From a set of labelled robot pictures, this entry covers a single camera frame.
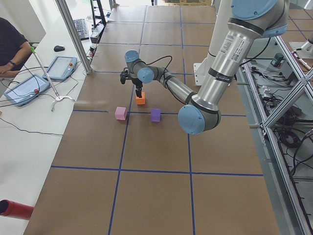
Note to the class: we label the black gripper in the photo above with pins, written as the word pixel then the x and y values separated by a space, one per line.
pixel 137 83

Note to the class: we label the orange foam block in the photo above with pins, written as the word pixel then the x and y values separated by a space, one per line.
pixel 141 100

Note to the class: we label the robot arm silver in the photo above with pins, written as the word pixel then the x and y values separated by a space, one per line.
pixel 249 20

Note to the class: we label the pink foam block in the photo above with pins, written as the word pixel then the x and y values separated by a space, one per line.
pixel 120 113

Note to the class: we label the purple foam block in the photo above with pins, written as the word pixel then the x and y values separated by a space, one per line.
pixel 155 115

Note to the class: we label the teach pendant far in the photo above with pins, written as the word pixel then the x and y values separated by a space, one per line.
pixel 61 68

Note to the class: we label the teach pendant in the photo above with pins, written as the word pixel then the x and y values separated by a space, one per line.
pixel 61 68
pixel 27 90

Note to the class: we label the metal rod with green tip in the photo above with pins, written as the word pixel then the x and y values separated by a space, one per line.
pixel 58 97

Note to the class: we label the black keyboard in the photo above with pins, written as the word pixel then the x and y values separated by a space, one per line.
pixel 81 28

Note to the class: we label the black computer mouse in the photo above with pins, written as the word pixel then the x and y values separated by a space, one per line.
pixel 59 48

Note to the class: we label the teach pendant near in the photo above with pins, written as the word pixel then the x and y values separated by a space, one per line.
pixel 27 90

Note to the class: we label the seated person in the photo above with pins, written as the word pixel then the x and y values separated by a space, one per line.
pixel 14 50

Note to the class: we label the red cylinder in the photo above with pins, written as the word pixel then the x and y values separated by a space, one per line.
pixel 15 210

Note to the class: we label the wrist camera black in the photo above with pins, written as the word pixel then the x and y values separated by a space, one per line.
pixel 124 76

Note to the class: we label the aluminium frame post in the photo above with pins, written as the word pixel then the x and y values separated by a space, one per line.
pixel 65 13

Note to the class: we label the aluminium side frame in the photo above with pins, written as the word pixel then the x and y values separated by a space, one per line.
pixel 279 91

